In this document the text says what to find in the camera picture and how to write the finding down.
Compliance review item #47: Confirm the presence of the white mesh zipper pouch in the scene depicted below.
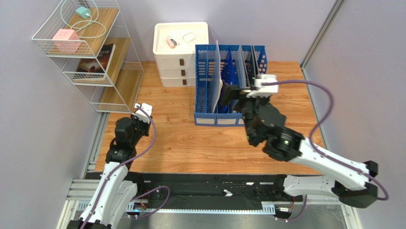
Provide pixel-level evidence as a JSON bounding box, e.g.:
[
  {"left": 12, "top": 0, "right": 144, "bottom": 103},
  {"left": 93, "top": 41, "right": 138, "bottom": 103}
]
[{"left": 210, "top": 41, "right": 223, "bottom": 114}]

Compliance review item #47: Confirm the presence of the blue folder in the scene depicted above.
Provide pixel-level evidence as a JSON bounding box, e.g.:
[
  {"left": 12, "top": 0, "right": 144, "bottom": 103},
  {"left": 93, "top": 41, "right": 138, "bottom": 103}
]
[{"left": 219, "top": 45, "right": 239, "bottom": 114}]

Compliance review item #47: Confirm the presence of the blue file organizer rack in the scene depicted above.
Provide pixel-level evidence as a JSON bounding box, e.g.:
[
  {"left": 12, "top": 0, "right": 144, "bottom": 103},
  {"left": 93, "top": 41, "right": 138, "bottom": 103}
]
[{"left": 194, "top": 44, "right": 268, "bottom": 127}]

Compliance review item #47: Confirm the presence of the clear plastic bag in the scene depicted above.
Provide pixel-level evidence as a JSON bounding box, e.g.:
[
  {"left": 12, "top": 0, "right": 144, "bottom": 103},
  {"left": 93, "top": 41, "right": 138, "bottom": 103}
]
[{"left": 183, "top": 32, "right": 197, "bottom": 43}]

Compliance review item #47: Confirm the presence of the white three drawer organizer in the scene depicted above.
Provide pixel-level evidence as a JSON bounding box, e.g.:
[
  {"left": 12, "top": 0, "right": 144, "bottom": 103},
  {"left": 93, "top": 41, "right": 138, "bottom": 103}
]
[{"left": 152, "top": 21, "right": 209, "bottom": 87}]

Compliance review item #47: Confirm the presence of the pink correction tape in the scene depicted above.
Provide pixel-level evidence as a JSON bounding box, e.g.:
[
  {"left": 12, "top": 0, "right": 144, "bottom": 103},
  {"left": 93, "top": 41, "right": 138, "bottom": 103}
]
[{"left": 166, "top": 36, "right": 178, "bottom": 49}]

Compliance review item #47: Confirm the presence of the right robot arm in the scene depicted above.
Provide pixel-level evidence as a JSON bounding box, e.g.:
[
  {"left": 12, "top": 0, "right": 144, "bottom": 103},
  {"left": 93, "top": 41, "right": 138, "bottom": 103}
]
[{"left": 221, "top": 83, "right": 378, "bottom": 208}]

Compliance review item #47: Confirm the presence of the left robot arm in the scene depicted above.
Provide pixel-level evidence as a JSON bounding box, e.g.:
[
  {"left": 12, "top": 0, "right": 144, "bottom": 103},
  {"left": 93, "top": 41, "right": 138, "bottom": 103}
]
[{"left": 67, "top": 109, "right": 154, "bottom": 229}]

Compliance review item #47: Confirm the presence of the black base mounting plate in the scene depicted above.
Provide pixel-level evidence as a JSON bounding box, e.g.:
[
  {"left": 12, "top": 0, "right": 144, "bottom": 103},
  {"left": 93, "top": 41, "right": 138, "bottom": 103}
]
[{"left": 125, "top": 172, "right": 303, "bottom": 210}]

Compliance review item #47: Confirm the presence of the dark cover book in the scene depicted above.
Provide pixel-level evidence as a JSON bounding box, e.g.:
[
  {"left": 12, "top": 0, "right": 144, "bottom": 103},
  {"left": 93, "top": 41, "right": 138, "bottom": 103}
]
[{"left": 75, "top": 43, "right": 116, "bottom": 80}]

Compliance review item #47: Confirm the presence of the pink cube power socket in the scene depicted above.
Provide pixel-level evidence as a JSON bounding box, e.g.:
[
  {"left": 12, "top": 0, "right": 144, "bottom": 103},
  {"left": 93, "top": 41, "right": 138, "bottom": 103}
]
[{"left": 52, "top": 29, "right": 81, "bottom": 53}]

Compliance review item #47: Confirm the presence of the mint green charger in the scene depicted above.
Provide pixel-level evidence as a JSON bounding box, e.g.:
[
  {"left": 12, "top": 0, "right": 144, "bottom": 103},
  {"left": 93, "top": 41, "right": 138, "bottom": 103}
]
[{"left": 75, "top": 6, "right": 91, "bottom": 19}]

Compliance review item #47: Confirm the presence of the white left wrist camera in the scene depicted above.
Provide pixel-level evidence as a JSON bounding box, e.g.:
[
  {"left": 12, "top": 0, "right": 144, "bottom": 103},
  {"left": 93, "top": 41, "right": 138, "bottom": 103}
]
[{"left": 134, "top": 103, "right": 153, "bottom": 124}]

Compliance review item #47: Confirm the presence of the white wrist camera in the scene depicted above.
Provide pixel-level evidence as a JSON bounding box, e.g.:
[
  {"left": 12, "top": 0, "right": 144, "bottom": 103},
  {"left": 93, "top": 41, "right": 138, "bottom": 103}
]
[
  {"left": 134, "top": 103, "right": 153, "bottom": 124},
  {"left": 246, "top": 74, "right": 279, "bottom": 98}
]

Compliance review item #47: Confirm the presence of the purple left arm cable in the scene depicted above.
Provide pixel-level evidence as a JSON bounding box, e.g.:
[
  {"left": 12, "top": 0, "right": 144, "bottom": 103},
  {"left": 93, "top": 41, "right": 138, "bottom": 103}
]
[{"left": 79, "top": 104, "right": 170, "bottom": 229}]

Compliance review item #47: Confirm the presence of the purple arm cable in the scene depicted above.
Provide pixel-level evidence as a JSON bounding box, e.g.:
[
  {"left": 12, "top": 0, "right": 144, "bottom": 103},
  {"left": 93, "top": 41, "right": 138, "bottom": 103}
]
[
  {"left": 260, "top": 79, "right": 389, "bottom": 222},
  {"left": 79, "top": 104, "right": 170, "bottom": 229}
]

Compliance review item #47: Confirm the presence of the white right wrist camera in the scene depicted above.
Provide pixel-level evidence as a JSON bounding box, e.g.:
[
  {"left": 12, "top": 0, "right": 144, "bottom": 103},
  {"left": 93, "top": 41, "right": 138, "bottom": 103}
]
[{"left": 246, "top": 74, "right": 279, "bottom": 98}]

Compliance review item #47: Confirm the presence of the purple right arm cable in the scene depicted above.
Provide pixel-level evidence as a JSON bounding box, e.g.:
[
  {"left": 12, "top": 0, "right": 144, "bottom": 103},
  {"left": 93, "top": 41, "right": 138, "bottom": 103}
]
[{"left": 260, "top": 79, "right": 389, "bottom": 222}]

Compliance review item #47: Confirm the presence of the aluminium frame rail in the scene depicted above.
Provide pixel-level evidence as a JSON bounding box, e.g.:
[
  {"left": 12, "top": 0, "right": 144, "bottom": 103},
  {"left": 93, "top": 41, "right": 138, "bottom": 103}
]
[{"left": 57, "top": 179, "right": 363, "bottom": 229}]

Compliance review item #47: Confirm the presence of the white wire shelf rack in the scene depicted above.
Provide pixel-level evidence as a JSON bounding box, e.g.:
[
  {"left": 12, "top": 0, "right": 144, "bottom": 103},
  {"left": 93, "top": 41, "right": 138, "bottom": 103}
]
[{"left": 32, "top": 0, "right": 144, "bottom": 113}]

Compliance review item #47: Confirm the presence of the mint green cable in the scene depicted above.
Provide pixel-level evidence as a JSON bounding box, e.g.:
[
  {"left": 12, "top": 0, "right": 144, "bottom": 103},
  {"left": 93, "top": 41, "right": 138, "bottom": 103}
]
[{"left": 60, "top": 0, "right": 107, "bottom": 39}]

